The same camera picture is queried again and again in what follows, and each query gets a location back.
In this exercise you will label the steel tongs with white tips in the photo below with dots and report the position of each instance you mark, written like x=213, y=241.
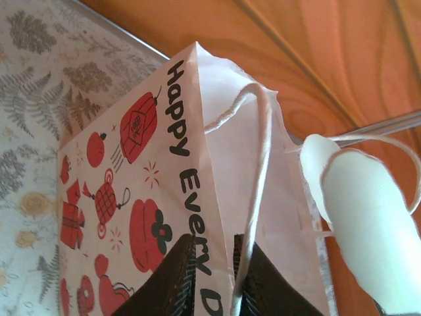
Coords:
x=361, y=214

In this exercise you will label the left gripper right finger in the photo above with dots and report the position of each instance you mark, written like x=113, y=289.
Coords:
x=273, y=296

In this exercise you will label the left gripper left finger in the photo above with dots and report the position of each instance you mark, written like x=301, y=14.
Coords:
x=164, y=289

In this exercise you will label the red white paper bag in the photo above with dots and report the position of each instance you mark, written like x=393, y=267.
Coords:
x=230, y=148

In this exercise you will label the aluminium table edge strip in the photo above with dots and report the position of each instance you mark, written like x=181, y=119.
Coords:
x=133, y=35

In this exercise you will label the aluminium corner post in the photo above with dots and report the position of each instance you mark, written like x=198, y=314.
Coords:
x=394, y=126

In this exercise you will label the floral print tablecloth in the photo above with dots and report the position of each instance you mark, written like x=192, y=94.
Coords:
x=33, y=131

